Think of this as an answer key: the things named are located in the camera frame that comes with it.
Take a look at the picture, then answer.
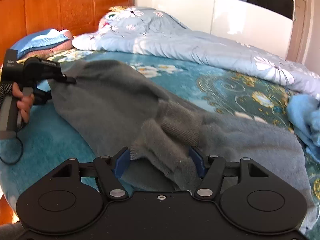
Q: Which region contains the blue and pink pillow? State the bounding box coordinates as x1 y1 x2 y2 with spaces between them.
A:
10 29 74 60

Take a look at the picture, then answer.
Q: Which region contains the blue fleece garment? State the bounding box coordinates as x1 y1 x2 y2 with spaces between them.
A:
286 94 319 162

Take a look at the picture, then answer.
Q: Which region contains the wooden door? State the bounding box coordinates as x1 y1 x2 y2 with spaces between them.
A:
287 0 308 63

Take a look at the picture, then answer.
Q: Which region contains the grey sweater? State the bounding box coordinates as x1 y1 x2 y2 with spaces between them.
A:
49 60 318 232

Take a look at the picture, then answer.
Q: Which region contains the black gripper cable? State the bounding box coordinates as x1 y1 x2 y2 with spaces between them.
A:
0 134 25 165

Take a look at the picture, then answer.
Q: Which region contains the white black-striped wardrobe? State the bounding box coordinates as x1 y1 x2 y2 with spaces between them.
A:
135 0 295 57

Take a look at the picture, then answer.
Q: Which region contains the orange wooden headboard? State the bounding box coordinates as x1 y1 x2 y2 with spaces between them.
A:
1 0 133 57

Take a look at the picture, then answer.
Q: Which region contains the left hand with glove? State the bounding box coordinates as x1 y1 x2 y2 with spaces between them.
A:
0 82 35 124

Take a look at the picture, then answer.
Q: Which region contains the light blue floral quilt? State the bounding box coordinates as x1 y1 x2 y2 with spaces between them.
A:
72 6 319 99

